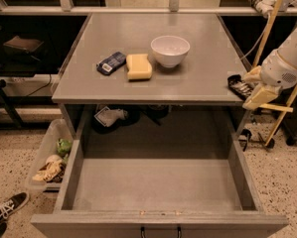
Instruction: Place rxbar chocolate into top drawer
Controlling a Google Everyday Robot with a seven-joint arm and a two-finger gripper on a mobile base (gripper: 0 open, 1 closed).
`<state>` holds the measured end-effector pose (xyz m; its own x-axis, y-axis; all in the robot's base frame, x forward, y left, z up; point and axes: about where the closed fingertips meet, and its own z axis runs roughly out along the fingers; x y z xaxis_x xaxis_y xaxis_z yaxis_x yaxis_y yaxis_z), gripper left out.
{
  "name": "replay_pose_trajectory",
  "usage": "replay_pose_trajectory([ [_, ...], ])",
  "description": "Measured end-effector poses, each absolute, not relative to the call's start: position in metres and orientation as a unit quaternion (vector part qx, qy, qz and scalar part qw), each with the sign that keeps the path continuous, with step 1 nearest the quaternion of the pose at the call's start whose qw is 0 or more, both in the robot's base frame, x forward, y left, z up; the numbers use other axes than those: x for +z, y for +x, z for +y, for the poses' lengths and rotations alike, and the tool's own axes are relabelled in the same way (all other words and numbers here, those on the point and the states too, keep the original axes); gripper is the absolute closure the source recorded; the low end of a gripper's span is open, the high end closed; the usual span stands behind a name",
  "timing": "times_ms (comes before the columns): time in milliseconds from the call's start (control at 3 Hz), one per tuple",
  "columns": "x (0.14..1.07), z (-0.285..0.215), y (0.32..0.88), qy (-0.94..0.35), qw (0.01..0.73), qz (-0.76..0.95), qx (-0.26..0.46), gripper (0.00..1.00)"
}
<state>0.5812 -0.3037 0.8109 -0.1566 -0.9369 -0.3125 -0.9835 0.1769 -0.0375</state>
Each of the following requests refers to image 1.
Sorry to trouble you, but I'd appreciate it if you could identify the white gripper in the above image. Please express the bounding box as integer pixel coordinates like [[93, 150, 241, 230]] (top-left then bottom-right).
[[242, 50, 297, 110]]

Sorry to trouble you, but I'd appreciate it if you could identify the black rxbar chocolate wrapper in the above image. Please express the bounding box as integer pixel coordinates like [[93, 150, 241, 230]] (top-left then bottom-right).
[[227, 74, 253, 101]]

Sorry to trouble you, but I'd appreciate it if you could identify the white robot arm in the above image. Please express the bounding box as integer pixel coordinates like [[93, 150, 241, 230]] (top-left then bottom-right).
[[242, 27, 297, 110]]

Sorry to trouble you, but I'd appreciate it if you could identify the open grey top drawer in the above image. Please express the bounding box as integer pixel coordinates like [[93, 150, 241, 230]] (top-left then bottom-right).
[[30, 106, 289, 238]]

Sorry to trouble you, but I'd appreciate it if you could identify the grey cabinet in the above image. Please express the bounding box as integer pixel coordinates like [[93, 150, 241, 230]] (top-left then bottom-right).
[[53, 13, 246, 136]]

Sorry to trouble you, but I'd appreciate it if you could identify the white power strip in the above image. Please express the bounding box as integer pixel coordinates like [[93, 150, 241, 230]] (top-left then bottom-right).
[[248, 0, 276, 18]]

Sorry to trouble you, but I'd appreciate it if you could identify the white bowl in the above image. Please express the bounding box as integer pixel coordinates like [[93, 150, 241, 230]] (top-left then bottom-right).
[[151, 36, 190, 68]]

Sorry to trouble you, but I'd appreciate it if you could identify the yellow sponge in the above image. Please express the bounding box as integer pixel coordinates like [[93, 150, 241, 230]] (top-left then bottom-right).
[[126, 54, 152, 80]]

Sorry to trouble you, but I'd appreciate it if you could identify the blue snack packet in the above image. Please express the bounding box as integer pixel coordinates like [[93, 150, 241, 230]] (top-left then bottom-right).
[[96, 52, 126, 75]]

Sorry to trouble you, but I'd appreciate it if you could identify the white packet under cabinet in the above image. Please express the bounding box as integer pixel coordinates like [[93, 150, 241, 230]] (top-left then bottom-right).
[[94, 106, 128, 127]]

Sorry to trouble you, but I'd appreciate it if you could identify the green item in bin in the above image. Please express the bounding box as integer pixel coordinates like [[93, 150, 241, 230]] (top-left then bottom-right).
[[57, 139, 73, 156]]

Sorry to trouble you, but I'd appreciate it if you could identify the clear plastic bin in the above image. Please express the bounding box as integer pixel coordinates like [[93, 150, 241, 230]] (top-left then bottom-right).
[[24, 119, 73, 192]]

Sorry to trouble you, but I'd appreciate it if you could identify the dark box on shelf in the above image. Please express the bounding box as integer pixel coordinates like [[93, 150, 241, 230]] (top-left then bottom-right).
[[3, 36, 44, 63]]

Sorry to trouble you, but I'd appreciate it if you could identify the black white sneaker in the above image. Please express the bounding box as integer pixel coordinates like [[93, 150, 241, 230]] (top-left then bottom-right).
[[0, 192, 30, 238]]

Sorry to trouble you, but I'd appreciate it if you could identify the black drawer handle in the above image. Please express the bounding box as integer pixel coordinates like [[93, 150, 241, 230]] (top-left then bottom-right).
[[140, 227, 182, 238]]

